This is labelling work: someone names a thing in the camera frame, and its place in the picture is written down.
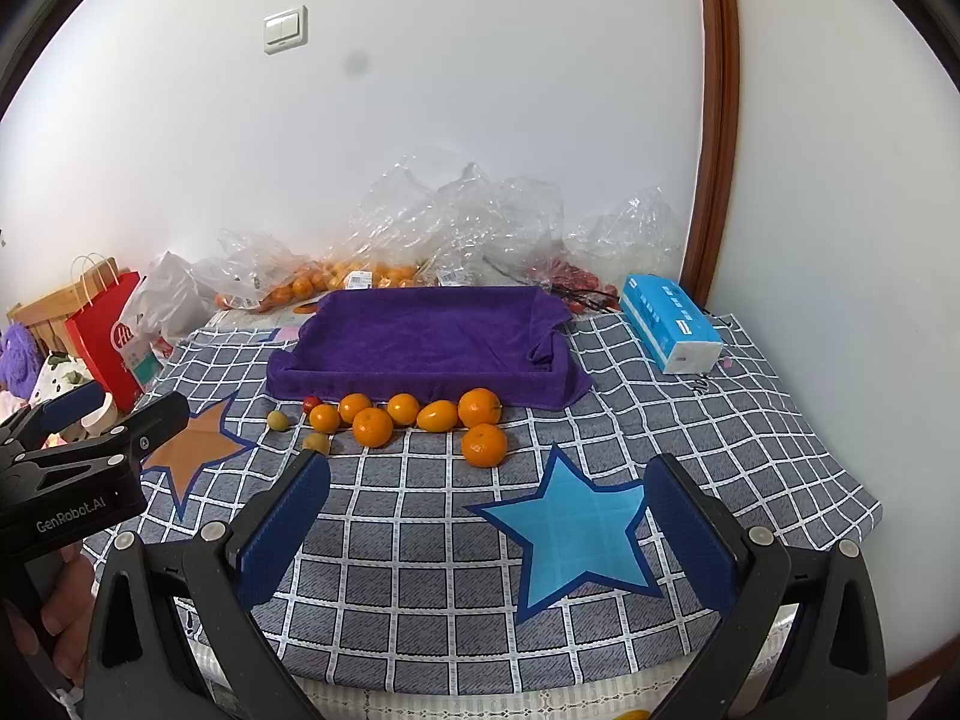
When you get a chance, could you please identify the clear bag of tomatoes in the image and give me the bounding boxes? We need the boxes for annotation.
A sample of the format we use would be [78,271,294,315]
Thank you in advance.
[530,187,685,293]

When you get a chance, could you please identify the red paper bag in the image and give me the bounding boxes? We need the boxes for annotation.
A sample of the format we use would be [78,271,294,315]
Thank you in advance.
[65,270,161,413]

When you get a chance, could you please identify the oval orange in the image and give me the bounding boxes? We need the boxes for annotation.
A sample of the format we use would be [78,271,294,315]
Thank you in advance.
[415,400,459,434]

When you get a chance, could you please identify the small orange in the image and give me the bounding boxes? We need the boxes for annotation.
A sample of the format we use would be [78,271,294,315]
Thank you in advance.
[386,394,420,427]
[308,403,342,434]
[337,394,373,424]

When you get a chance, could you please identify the white plastic bag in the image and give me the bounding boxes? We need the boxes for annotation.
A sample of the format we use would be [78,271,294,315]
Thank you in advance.
[119,252,215,359]

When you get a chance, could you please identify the green longan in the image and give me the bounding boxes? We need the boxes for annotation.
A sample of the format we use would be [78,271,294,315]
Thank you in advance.
[301,433,331,455]
[267,410,291,433]

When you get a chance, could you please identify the clear bag left oranges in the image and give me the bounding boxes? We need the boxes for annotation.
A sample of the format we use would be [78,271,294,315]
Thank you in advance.
[192,229,309,310]

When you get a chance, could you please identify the person's left hand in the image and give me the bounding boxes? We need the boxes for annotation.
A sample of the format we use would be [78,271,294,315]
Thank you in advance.
[41,543,94,686]

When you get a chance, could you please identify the red cherry tomato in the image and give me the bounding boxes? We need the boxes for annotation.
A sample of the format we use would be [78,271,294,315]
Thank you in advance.
[301,395,320,415]

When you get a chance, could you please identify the blue tissue pack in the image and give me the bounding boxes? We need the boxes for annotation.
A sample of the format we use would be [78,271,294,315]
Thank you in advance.
[620,275,724,376]

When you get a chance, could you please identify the brown paper bag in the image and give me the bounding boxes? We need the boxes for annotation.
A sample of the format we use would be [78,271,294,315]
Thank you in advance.
[7,254,125,356]

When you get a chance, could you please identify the brown wooden door frame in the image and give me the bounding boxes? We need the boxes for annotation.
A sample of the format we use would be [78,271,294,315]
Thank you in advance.
[680,0,742,307]

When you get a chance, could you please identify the grey checked tablecloth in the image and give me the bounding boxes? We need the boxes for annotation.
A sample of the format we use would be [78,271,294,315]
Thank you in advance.
[79,310,886,699]

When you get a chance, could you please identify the large orange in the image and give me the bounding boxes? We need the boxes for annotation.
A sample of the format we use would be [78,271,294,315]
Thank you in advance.
[457,387,503,429]
[460,424,509,468]

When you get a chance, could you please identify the purple towel covered tray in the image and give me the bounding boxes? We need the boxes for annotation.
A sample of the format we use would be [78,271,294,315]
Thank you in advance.
[265,286,592,411]

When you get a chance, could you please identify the black glasses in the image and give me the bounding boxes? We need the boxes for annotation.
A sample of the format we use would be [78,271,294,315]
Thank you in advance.
[483,255,620,314]

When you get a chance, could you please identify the clear bag of oranges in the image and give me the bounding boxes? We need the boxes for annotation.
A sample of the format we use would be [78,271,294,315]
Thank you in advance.
[257,148,565,312]

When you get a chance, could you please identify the white wall switch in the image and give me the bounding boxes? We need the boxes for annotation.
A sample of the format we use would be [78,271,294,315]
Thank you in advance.
[262,5,308,55]

